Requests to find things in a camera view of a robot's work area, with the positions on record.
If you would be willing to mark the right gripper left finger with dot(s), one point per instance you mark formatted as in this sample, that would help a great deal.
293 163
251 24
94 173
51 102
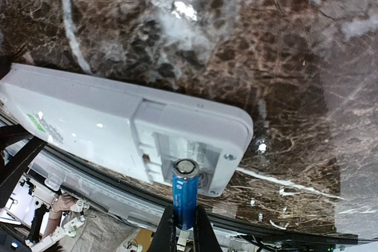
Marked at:
164 239

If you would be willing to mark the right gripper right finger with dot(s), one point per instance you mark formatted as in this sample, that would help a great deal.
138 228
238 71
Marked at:
204 237

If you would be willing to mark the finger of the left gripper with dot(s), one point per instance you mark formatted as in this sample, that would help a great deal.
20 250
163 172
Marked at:
13 170

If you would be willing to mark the blue battery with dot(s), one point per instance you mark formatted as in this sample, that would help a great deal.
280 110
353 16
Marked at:
184 192

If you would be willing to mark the white remote control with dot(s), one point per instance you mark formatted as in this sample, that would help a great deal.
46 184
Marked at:
133 130

